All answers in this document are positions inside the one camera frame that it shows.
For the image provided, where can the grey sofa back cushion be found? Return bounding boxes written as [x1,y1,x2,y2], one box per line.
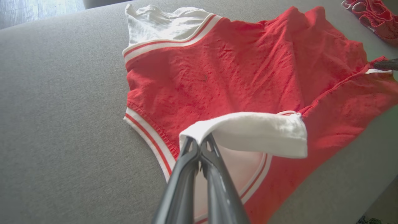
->
[82,0,135,9]

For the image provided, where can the red shorts with white stripe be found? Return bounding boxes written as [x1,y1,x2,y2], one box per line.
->
[341,0,398,48]

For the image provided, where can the red white basketball jersey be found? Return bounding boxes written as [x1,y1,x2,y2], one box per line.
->
[122,3,398,224]

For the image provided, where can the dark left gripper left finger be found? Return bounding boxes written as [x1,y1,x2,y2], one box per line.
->
[152,136,201,224]

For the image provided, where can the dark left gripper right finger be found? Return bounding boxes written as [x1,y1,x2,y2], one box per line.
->
[199,133,251,224]

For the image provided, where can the grey sofa seat cushion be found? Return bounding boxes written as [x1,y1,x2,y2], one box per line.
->
[0,0,398,224]

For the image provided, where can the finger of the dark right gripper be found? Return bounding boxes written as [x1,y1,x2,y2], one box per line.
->
[372,58,398,72]

